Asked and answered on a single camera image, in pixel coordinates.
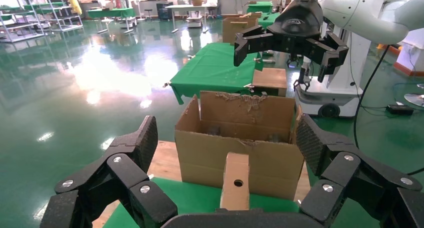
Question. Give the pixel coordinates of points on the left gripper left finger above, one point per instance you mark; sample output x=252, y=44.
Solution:
x=99, y=186

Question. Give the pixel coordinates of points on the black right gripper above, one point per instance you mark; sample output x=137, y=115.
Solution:
x=296, y=21

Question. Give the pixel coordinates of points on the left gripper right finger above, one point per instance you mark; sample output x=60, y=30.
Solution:
x=357, y=186

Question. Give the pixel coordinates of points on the long cardboard box with hole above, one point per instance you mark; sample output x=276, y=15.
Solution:
x=235, y=168

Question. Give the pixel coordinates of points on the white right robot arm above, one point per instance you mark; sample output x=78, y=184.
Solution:
x=364, y=11

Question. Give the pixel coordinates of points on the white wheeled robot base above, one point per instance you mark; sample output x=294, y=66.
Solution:
x=128, y=22
x=194, y=21

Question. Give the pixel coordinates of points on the brown wooden box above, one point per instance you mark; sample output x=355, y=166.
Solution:
x=270, y=79

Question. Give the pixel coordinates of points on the brown cardboard carton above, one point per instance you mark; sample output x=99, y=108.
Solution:
x=235, y=29

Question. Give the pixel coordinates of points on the small brown cardboard box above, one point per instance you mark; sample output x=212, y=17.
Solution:
x=197, y=2

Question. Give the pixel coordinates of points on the large open cardboard carton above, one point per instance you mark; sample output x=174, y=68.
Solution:
x=212, y=157

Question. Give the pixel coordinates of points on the green cloth covered table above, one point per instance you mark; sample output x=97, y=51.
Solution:
x=111, y=12
x=269, y=19
x=260, y=7

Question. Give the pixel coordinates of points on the silver binder clip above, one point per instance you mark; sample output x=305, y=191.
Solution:
x=191, y=57
x=166, y=84
x=150, y=176
x=249, y=87

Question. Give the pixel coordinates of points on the white wheeled robot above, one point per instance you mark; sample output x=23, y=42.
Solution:
x=344, y=84

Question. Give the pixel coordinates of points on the long white counter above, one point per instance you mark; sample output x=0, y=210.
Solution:
x=233, y=5

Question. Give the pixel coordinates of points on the green tablecloth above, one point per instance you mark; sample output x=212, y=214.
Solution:
x=212, y=67
x=198, y=200

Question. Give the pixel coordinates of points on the black power adapter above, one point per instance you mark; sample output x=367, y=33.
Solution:
x=400, y=109

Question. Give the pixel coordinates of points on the white table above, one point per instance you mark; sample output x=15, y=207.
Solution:
x=187, y=7

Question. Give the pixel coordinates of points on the white cabinet orange base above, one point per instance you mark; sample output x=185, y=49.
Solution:
x=410, y=54

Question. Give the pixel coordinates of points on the dark storage cabinet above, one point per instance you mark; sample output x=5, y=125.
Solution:
x=164, y=11

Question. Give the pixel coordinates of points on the white metal shelf rack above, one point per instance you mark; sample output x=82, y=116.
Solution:
x=20, y=21
x=59, y=18

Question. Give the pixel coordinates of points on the round metal base plate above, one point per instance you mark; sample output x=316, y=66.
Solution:
x=415, y=99

